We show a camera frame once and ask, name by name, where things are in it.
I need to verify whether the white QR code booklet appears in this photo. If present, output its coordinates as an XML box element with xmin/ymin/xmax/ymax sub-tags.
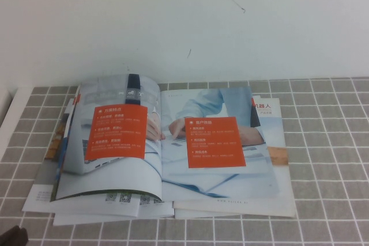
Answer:
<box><xmin>52</xmin><ymin>196</ymin><xmax>176</xmax><ymax>226</ymax></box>

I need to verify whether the grey grid tablecloth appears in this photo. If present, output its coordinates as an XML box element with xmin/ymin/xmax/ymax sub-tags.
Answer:
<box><xmin>0</xmin><ymin>76</ymin><xmax>369</xmax><ymax>246</ymax></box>

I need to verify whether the glossy colour brochure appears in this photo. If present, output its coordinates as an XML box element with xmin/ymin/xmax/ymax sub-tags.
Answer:
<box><xmin>51</xmin><ymin>73</ymin><xmax>280</xmax><ymax>202</ymax></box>

